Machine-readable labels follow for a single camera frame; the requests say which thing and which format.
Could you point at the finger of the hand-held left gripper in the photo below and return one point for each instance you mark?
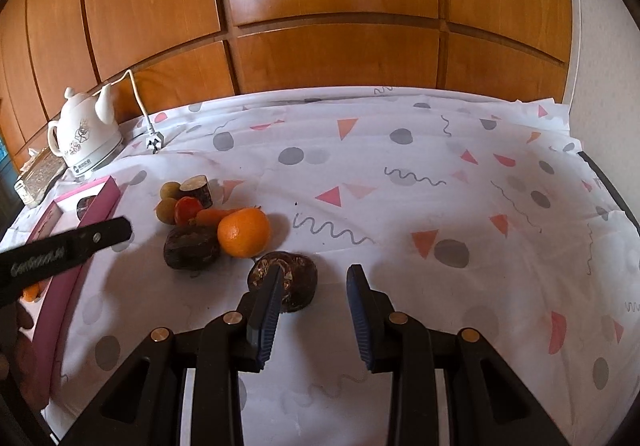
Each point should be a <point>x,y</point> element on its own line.
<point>75,246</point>

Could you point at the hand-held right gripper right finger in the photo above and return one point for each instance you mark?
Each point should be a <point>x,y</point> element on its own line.
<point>359,321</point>

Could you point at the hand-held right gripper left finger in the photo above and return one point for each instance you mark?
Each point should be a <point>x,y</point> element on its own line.
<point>266,323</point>

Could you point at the pink shallow cardboard box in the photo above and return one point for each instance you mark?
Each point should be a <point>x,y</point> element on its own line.
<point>65,296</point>

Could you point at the dark water chestnut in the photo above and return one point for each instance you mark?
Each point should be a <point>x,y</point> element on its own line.
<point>191,249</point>
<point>301,283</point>

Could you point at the small orange mandarin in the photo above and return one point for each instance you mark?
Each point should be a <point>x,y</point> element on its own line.
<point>31,292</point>

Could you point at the large orange mandarin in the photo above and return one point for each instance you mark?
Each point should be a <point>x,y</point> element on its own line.
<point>244,232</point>

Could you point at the tan longan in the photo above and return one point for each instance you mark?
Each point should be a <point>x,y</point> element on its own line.
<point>170,190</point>
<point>163,212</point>

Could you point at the red cherry tomato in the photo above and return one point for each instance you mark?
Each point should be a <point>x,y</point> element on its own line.
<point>187,209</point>

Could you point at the small orange carrot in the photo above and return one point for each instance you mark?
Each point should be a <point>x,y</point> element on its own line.
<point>215,215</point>

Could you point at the dark sugarcane piece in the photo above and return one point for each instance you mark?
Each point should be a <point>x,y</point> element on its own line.
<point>197,189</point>

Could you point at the dark round fruit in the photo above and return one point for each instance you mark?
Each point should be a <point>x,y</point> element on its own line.
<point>86,206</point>

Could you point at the silver patterned tissue box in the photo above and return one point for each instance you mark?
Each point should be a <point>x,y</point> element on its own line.
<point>37,178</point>

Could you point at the white ceramic electric kettle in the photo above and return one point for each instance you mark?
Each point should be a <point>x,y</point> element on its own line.
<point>87,136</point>

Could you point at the white patterned tablecloth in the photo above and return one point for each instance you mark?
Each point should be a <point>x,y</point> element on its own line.
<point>400,186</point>

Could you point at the wooden panel wardrobe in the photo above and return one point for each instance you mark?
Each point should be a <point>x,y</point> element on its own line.
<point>325,1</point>

